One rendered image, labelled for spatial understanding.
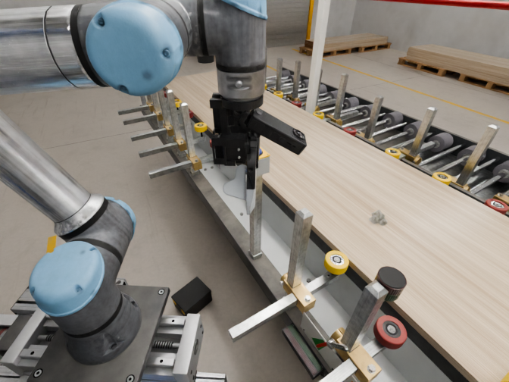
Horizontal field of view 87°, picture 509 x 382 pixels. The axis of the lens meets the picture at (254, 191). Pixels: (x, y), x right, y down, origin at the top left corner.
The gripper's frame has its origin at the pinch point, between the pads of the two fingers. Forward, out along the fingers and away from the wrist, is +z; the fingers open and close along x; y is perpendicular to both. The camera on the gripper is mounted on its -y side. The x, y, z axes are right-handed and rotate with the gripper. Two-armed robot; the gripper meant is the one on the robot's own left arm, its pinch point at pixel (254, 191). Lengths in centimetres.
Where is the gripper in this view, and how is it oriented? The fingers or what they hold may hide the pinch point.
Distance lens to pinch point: 56.6
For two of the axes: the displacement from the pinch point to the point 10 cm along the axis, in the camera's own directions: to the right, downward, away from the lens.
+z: 0.0, 7.8, 6.2
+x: -0.6, 6.2, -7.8
